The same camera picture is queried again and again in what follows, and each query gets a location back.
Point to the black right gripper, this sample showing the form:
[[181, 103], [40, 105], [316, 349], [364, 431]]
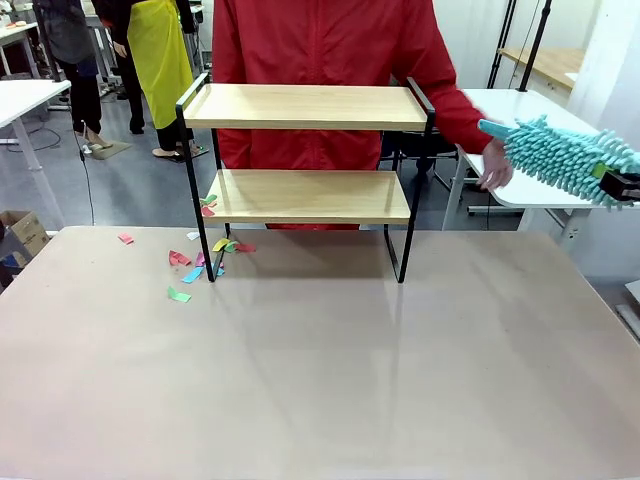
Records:
[[631, 187]]

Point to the teal microfibre duster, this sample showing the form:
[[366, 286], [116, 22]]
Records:
[[555, 155]]

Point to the green paper scrap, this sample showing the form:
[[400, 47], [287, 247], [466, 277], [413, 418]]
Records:
[[178, 295], [230, 246], [210, 199]]

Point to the yellow paper scrap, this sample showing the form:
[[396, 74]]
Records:
[[220, 245]]

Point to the blue paper scrap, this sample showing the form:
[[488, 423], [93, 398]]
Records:
[[192, 274], [219, 270]]

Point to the magenta paper scrap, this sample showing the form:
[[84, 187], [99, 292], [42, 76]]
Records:
[[200, 259]]

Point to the white paper scrap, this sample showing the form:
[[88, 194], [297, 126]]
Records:
[[193, 235]]

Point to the left forearm in red sleeve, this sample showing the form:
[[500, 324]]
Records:
[[467, 120]]

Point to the person's left hand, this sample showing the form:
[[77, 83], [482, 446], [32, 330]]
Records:
[[497, 167]]

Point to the light wooden table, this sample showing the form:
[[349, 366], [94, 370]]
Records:
[[545, 62]]

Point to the thick black stand pole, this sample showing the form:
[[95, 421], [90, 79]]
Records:
[[535, 45]]

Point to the black office chair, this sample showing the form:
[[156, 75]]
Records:
[[445, 146]]

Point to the thin black tripod stand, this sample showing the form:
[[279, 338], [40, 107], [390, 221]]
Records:
[[502, 45]]

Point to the person in red jacket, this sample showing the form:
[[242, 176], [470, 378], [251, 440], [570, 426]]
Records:
[[320, 45]]

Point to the person in yellow apron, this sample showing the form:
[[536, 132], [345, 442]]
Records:
[[160, 55]]

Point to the grey floor mat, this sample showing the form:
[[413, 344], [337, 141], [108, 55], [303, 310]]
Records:
[[107, 149]]

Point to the person in dark clothes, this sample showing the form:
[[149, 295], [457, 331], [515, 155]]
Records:
[[75, 40]]

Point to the brown cardboard box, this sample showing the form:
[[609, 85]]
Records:
[[25, 232]]

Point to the white height-adjustable desk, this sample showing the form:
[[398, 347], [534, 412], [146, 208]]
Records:
[[25, 97]]

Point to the small white cluttered desk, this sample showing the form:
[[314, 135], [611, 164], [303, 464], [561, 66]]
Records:
[[15, 35]]

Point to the grey aluminium rail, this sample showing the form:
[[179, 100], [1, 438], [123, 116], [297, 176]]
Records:
[[631, 320]]

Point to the two-tier wooden shelf black frame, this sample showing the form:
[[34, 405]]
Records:
[[305, 112]]

